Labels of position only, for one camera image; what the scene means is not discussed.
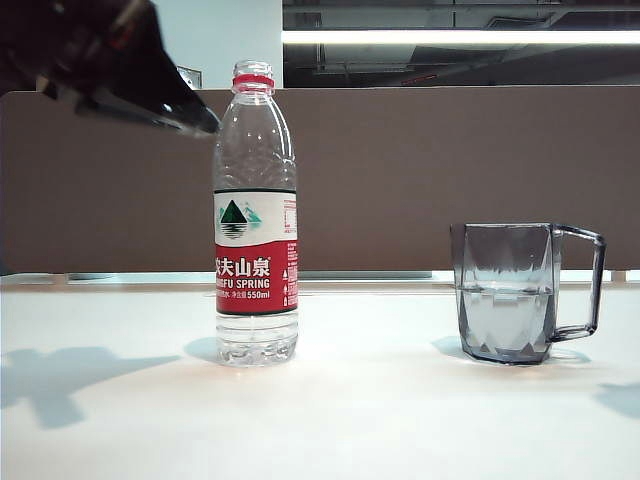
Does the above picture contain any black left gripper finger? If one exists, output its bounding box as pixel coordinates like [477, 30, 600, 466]
[74, 0, 222, 136]
[74, 96, 214, 137]

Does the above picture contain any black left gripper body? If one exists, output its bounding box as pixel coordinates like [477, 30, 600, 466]
[0, 0, 109, 97]

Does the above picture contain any clear red-labelled mineral water bottle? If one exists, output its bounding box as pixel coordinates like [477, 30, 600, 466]
[212, 59, 300, 369]

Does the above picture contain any long white ceiling light strip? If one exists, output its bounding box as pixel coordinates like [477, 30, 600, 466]
[282, 29, 640, 46]

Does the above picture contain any silver wall switch plate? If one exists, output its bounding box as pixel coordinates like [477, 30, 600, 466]
[177, 64, 204, 92]

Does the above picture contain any clear grey plastic handled cup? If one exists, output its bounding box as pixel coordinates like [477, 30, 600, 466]
[448, 222, 608, 367]

